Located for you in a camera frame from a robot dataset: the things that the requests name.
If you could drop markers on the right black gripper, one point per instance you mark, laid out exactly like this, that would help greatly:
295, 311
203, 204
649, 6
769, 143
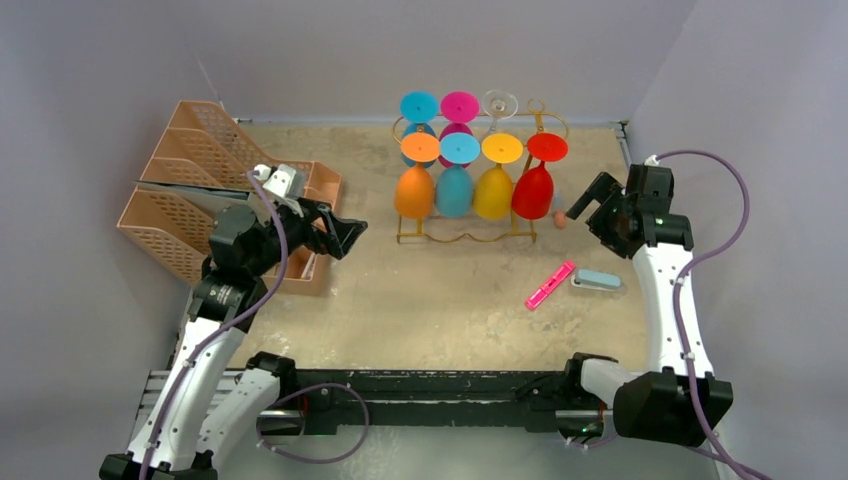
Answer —
610, 220

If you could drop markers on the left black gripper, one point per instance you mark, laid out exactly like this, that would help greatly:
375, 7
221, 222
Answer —
305, 212

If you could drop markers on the red wine glass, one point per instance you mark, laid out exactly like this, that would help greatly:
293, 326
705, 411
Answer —
534, 191

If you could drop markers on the yellow wine glass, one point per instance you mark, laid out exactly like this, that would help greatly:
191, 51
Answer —
494, 188

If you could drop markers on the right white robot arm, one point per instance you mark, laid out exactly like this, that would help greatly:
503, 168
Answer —
678, 398

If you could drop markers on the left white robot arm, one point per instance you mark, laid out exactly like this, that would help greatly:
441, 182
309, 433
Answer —
186, 436

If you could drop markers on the orange wine glass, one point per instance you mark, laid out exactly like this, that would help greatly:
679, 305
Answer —
415, 189

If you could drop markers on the front blue wine glass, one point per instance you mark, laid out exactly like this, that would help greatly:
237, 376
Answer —
454, 189

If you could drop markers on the blue wine glass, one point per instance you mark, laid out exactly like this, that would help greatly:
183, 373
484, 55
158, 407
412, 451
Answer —
418, 108
454, 189

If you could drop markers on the clear wine glass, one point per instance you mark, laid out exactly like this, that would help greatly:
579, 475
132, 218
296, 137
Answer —
498, 105

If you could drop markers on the back blue wine glass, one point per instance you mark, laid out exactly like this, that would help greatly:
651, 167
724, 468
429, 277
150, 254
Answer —
418, 108

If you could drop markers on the magenta wine glass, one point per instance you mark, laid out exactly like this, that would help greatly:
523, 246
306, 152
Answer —
459, 108

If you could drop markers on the small orange-capped tube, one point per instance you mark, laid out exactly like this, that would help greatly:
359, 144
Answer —
558, 210

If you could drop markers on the light blue stapler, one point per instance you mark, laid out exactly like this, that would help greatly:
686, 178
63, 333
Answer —
596, 280

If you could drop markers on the pink highlighter marker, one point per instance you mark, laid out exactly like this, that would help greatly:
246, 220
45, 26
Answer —
563, 272

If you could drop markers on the grey folder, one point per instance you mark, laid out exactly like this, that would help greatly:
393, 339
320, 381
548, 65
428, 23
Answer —
208, 197

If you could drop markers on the peach plastic file organizer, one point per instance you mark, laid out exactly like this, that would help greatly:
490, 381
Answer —
198, 168

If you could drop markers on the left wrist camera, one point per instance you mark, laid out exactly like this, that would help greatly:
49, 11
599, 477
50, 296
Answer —
284, 184

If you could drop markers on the gold wire glass rack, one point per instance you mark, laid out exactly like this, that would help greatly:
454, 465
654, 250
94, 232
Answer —
529, 120

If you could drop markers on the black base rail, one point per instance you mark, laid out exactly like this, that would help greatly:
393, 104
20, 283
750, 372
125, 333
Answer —
535, 401

